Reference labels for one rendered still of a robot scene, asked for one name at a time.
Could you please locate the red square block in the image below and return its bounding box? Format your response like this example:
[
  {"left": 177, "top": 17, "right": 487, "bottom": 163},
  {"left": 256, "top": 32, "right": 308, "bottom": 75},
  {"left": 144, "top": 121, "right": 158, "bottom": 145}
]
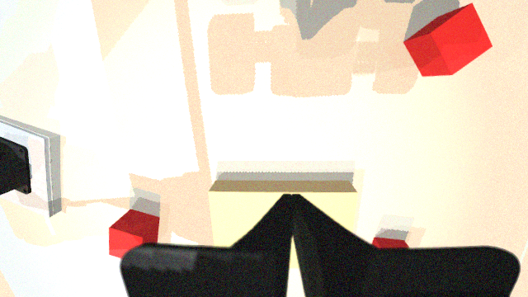
[
  {"left": 109, "top": 209, "right": 160, "bottom": 258},
  {"left": 372, "top": 238, "right": 409, "bottom": 248},
  {"left": 403, "top": 3, "right": 493, "bottom": 77}
]

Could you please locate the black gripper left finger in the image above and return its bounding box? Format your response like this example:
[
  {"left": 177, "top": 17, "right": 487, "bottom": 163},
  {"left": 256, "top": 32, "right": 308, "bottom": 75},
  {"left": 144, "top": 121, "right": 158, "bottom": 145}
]
[{"left": 119, "top": 194, "right": 294, "bottom": 297}]

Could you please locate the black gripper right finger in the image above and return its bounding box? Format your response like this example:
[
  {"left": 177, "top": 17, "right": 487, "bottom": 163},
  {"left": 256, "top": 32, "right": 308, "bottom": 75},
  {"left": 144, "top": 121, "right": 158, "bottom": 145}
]
[{"left": 292, "top": 194, "right": 521, "bottom": 297}]

